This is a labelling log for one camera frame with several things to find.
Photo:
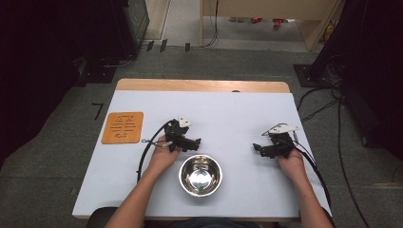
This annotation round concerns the person's right hand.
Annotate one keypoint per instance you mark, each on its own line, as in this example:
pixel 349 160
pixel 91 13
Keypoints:
pixel 293 166

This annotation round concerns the black cabinet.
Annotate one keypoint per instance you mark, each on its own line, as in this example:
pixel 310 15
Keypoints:
pixel 133 25

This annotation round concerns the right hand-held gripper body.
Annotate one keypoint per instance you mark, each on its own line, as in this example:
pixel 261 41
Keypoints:
pixel 281 144

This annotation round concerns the silver metal clip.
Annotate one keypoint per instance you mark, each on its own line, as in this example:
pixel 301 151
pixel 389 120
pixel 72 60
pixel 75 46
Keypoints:
pixel 155 143

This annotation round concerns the orange square coaster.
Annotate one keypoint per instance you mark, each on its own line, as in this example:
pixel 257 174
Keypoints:
pixel 123 127

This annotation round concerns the light wooden desk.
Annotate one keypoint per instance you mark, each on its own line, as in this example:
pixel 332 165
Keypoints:
pixel 269 8

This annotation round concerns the black stand base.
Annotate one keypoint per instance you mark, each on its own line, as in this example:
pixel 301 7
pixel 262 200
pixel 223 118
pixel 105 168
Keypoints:
pixel 312 76

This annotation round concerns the red shoes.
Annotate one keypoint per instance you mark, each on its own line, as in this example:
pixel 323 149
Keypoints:
pixel 275 22

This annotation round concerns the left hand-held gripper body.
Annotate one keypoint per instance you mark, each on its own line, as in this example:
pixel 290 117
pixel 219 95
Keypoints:
pixel 176 136

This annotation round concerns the wooden table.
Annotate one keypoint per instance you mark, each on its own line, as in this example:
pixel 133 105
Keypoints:
pixel 202 85

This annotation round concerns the steel bowl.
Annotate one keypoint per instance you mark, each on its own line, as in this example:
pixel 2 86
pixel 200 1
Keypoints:
pixel 200 175

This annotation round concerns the person's left hand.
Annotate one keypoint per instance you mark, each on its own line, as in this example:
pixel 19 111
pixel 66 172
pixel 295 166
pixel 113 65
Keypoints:
pixel 162 158

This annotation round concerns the person's dark clothing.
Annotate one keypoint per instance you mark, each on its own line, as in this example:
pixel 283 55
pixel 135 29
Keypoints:
pixel 218 223

